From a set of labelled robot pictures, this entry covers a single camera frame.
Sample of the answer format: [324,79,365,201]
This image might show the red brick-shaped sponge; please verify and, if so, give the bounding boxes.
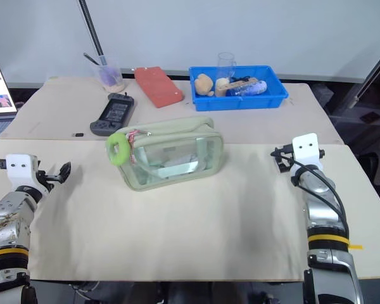
[134,66,185,109]

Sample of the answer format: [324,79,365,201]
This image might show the black flexible pole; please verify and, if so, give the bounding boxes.
[78,0,108,67]

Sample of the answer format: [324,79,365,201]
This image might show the large beige table mat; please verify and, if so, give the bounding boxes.
[0,138,380,283]

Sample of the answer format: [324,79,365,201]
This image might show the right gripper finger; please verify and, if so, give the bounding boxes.
[270,144,293,159]
[274,156,292,174]

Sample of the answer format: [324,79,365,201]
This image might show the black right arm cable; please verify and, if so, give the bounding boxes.
[291,160,350,241]

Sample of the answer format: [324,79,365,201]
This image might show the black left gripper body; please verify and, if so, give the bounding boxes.
[34,170,56,194]

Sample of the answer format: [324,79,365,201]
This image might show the clear empty plastic cup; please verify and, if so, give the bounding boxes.
[217,52,238,80]

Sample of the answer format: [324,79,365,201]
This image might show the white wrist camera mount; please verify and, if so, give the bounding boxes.
[291,132,324,167]
[5,153,40,188]

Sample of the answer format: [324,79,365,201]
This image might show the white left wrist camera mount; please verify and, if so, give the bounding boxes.
[5,153,40,188]

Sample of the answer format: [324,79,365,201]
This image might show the wooden block with holes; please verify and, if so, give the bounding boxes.
[215,77,260,97]

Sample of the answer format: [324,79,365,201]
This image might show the dark office chair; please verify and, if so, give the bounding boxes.
[312,42,380,187]

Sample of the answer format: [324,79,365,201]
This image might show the clear green-trimmed pouch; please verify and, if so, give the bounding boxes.
[106,115,225,193]

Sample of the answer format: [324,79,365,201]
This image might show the clear cup with purple filling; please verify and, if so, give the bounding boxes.
[91,61,127,94]

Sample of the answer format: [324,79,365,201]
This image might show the black handheld game console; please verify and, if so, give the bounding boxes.
[89,92,135,137]

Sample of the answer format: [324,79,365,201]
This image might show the blue plastic bin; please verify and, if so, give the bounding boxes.
[189,65,289,112]

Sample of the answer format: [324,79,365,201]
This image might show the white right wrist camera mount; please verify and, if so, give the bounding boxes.
[291,132,324,167]

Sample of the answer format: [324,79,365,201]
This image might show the blue purple plastic bottle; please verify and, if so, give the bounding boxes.
[225,80,269,97]

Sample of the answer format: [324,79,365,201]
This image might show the green plush ring charm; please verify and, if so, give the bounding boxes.
[105,132,131,167]

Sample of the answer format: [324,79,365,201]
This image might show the black stirring stick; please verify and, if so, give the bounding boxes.
[83,52,103,67]

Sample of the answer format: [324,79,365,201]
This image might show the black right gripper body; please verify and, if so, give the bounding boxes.
[283,144,297,172]

